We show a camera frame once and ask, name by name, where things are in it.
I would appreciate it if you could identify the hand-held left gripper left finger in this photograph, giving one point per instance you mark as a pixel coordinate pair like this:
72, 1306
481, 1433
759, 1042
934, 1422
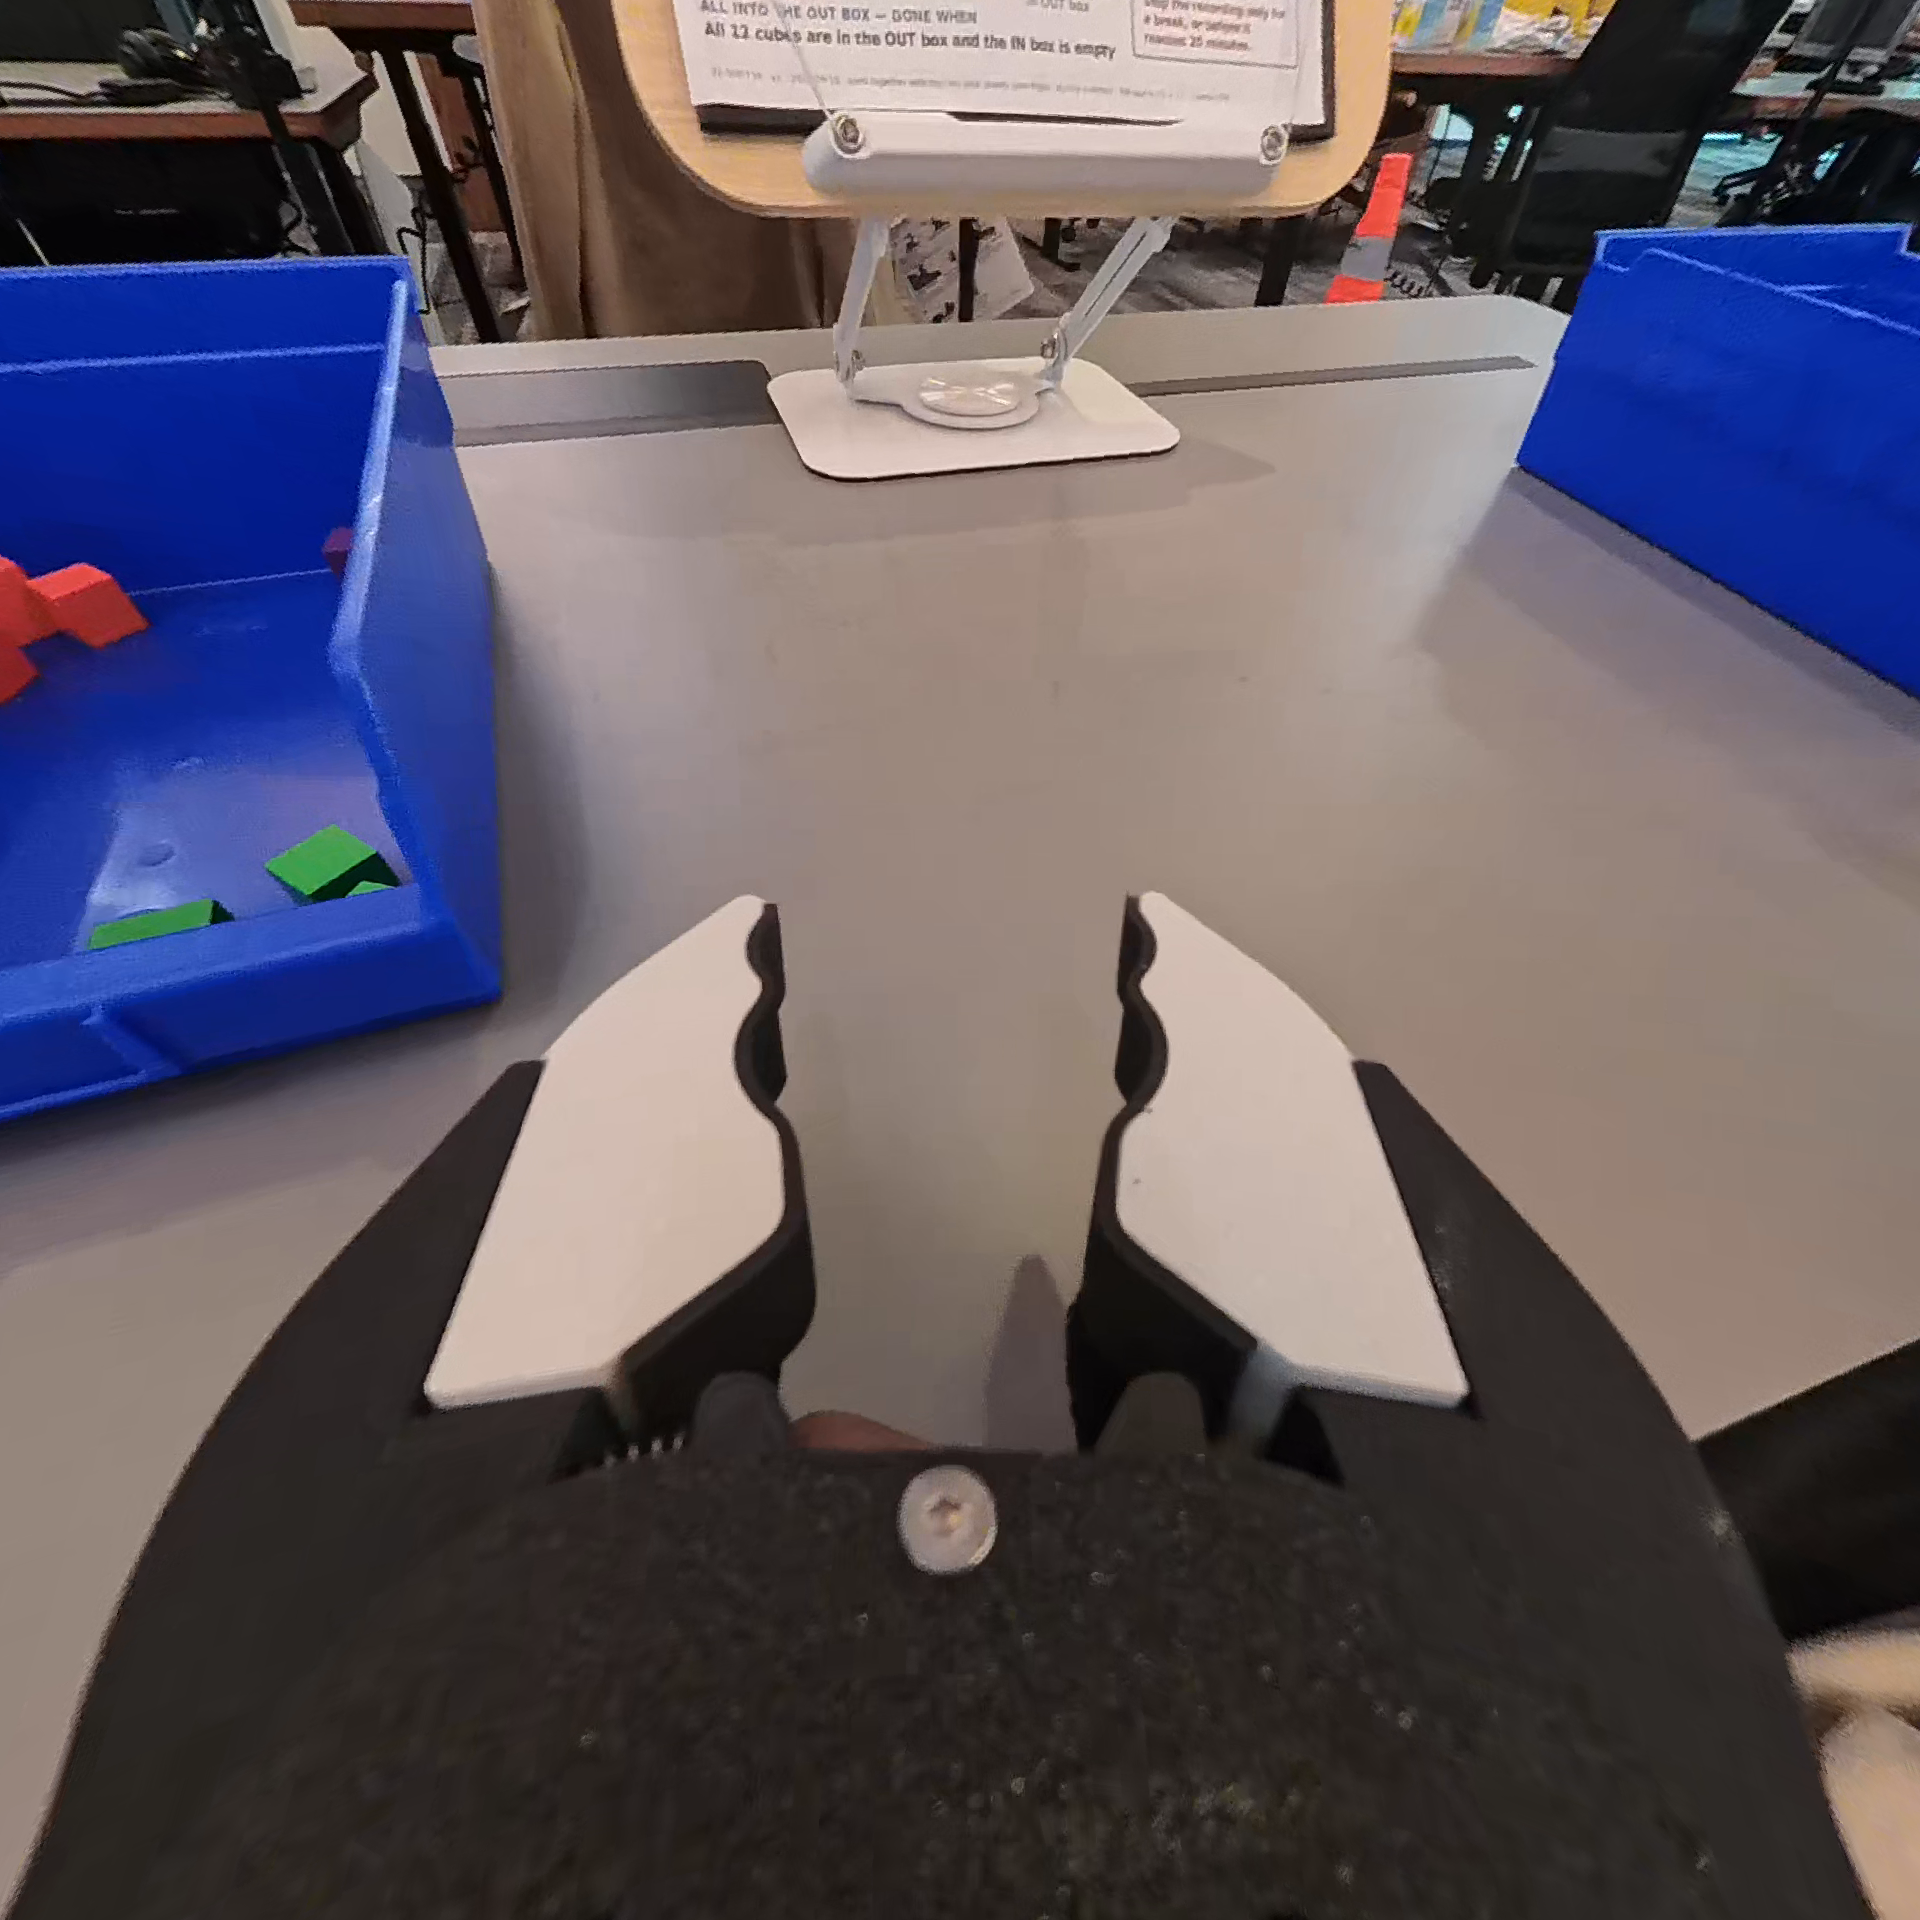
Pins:
630, 1185

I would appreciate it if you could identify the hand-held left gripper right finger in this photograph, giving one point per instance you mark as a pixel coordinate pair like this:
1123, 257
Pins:
1281, 1185

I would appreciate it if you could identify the blue plastic bin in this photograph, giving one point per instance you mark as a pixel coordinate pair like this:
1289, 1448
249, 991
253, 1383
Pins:
225, 723
1724, 451

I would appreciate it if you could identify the purple wooden cube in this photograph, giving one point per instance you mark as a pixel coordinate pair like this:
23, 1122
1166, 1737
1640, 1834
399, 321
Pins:
339, 550

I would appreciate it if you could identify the red wooden cube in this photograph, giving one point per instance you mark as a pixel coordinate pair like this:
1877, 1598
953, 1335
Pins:
13, 676
90, 604
13, 593

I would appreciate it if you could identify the black office chair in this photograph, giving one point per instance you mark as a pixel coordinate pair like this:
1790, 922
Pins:
1618, 150
1829, 1498

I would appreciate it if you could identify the orange traffic cone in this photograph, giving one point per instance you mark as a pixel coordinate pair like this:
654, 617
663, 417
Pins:
1373, 240

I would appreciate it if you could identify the folded newspaper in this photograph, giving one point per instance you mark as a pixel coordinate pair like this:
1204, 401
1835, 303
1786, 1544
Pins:
939, 270

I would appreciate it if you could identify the tan hanging coat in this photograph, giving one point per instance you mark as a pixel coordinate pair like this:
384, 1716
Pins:
602, 193

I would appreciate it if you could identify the black clipboard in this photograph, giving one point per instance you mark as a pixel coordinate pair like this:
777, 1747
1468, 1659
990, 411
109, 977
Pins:
720, 120

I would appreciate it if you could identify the black metal pole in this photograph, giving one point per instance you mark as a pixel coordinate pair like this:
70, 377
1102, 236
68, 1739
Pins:
279, 136

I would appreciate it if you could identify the small wooden table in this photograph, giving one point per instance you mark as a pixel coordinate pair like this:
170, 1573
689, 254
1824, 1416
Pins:
406, 93

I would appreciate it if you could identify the long wooden table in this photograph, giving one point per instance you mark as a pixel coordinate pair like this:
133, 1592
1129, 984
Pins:
1485, 65
179, 114

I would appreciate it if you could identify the printed instruction sheet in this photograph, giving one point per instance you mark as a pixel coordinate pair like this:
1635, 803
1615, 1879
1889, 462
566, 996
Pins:
900, 52

